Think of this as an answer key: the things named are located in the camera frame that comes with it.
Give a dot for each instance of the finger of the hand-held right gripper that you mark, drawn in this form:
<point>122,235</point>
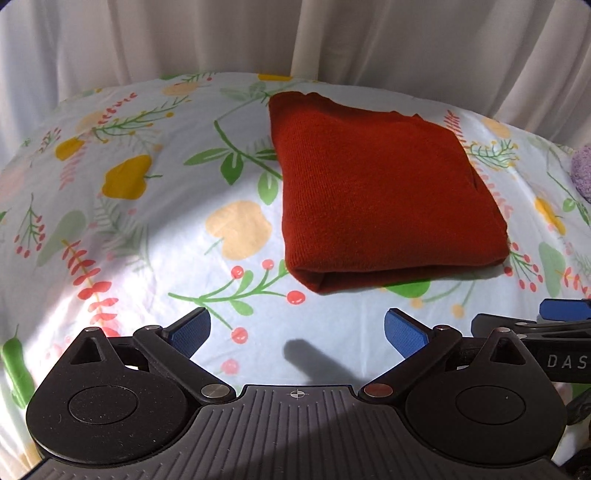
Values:
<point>531,325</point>
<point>565,309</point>

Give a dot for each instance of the purple plush towel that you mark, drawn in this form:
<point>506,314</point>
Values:
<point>584,173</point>

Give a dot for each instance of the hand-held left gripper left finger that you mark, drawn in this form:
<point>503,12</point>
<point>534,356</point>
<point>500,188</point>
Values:
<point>190,332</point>

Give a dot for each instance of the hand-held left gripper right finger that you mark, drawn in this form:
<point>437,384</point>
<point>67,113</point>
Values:
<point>406,333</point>

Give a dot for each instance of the floral white bedsheet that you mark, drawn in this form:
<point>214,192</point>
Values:
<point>152,258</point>

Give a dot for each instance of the white curtain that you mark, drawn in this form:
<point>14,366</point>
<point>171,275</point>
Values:
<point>369,41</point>

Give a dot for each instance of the red knit sweater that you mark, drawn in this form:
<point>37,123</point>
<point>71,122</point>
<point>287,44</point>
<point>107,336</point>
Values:
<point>383,194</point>

